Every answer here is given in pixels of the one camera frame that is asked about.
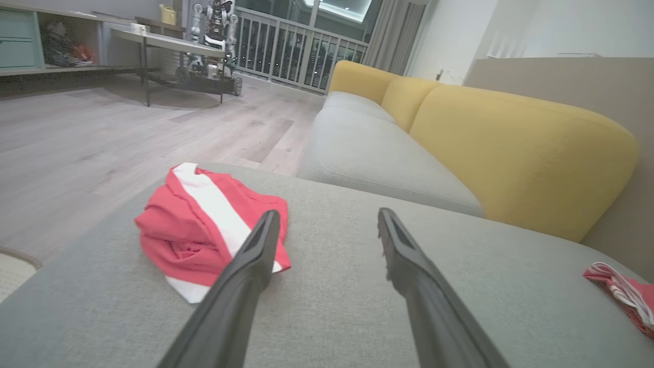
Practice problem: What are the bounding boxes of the woven laundry basket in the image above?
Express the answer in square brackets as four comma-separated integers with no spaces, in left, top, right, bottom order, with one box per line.
[0,247,44,303]

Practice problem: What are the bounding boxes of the pile of toys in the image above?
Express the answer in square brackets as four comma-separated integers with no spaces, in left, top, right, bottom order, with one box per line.
[41,23,97,68]

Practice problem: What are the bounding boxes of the grey sofa seat cushion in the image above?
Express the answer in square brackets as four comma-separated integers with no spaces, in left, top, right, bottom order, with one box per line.
[296,91,485,218]

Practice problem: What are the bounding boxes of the grey table with black legs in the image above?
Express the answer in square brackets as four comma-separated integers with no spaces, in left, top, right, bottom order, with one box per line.
[110,28,229,108]

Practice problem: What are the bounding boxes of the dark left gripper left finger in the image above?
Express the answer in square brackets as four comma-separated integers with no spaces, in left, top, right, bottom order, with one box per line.
[157,210,281,368]

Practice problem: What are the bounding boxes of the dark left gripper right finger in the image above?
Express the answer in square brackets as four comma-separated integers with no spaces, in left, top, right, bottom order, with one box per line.
[377,207,511,368]

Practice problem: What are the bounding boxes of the red Bulls 23 jersey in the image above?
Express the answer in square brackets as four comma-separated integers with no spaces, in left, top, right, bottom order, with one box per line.
[583,262,654,339]

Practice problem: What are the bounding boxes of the teal cabinet drawers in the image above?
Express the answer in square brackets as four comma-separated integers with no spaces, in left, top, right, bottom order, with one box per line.
[0,9,44,70]

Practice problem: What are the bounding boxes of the white balcony railing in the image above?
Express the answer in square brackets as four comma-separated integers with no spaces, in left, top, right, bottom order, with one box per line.
[232,6,369,96]

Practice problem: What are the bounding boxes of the grey curtain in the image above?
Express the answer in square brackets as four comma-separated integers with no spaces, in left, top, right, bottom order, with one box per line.
[362,0,427,77]

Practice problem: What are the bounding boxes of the red white-striped Bulls shorts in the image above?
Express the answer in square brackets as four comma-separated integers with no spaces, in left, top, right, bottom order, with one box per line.
[134,162,292,305]

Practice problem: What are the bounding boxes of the small yellow sofa back cushion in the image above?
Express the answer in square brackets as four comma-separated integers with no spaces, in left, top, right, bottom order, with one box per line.
[329,60,403,105]

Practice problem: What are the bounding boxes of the white grey wheeled robot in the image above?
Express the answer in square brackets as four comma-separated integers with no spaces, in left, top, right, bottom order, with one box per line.
[175,0,244,98]

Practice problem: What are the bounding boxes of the white low shelf cabinet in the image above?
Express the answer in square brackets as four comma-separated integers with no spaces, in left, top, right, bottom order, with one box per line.
[0,3,159,98]

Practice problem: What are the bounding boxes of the medium yellow sofa back cushion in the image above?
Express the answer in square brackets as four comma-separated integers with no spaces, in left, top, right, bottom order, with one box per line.
[381,77,443,133]

